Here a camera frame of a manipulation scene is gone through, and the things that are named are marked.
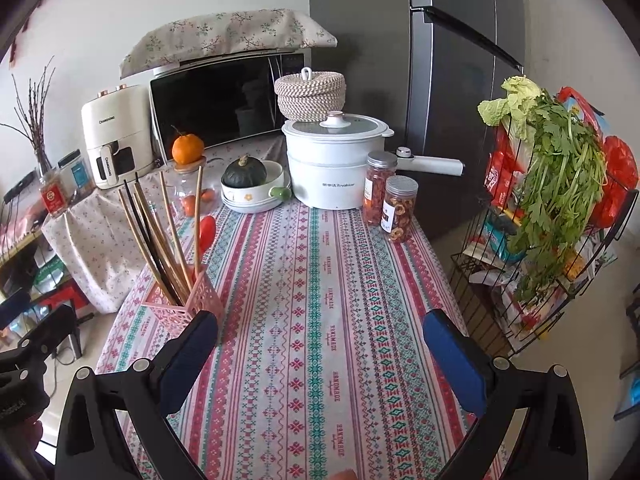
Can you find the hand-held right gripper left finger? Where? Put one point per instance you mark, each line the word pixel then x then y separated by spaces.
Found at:
pixel 192 355

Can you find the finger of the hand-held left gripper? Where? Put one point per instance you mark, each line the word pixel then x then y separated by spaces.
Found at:
pixel 14 301
pixel 52 325

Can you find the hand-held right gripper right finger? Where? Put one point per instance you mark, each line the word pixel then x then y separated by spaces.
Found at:
pixel 450 355

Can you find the pink perforated utensil holder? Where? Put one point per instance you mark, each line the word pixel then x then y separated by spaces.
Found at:
pixel 172 312

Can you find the brown wooden chopstick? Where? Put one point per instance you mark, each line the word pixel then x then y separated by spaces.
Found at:
pixel 173 220
pixel 198 210
pixel 137 232
pixel 152 217

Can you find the red plastic spoon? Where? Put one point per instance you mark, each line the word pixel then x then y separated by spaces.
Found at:
pixel 206 230

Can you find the floral cabinet cloth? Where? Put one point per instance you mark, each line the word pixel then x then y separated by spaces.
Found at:
pixel 95 240

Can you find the red label glass jar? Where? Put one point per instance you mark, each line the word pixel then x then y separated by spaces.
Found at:
pixel 52 195

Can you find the patterned red green tablecloth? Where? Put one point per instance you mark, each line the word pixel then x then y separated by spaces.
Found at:
pixel 325 335

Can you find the blue label container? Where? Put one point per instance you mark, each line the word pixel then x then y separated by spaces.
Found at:
pixel 79 172

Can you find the jar of dried fruit slices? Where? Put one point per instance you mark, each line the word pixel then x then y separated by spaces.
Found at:
pixel 399 210

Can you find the glass jar with small oranges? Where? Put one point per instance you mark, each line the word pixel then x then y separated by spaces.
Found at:
pixel 187 195

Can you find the jar of red dried fruit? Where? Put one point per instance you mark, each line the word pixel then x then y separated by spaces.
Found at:
pixel 378 190

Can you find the blue plastic stool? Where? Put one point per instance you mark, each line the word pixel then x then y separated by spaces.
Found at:
pixel 631 400

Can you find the dried branches in vase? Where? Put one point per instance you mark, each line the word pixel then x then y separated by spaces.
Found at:
pixel 32 115

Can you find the dark green pumpkin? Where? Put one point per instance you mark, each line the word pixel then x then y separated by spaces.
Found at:
pixel 243 174

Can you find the white air fryer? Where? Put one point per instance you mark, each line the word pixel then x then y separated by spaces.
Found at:
pixel 115 127

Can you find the large orange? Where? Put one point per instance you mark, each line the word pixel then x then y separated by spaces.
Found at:
pixel 188 148

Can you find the leafy green herb bunch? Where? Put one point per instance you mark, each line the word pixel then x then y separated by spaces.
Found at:
pixel 557 175

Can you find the white electric cooking pot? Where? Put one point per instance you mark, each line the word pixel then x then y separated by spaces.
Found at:
pixel 325 177

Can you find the red plastic bag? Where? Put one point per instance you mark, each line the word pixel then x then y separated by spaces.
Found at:
pixel 620 177

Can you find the black microwave oven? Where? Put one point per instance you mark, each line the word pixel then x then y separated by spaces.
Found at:
pixel 215 105

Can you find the glass pot lid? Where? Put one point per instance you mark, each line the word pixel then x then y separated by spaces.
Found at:
pixel 335 124

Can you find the napa cabbage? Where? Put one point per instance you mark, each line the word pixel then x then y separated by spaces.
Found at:
pixel 510 102

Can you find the red and blue bag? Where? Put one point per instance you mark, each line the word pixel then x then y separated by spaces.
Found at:
pixel 580 107

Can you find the woven lidded basket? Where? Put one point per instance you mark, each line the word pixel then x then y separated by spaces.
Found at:
pixel 309 97

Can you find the grey refrigerator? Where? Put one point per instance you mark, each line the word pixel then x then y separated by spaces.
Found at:
pixel 380 60

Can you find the floral cloth microwave cover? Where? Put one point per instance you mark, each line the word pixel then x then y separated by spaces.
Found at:
pixel 225 30

